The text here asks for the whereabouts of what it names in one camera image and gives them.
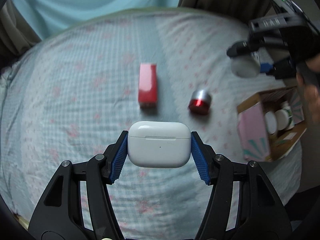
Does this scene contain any white jar green label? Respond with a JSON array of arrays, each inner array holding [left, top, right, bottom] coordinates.
[[275, 106, 294, 131]]

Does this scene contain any white earbuds case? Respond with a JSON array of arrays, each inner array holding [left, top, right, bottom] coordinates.
[[127, 121, 191, 168]]

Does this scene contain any person's right hand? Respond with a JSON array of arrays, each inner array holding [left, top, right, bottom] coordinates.
[[296, 55, 320, 123]]

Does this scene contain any red silver round tin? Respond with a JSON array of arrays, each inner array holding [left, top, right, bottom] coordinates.
[[188, 89, 212, 115]]

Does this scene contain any cardboard box pink lining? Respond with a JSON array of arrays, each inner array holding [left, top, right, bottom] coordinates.
[[237, 86, 306, 162]]

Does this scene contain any red rectangular box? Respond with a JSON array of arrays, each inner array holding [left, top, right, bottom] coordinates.
[[138, 63, 158, 108]]

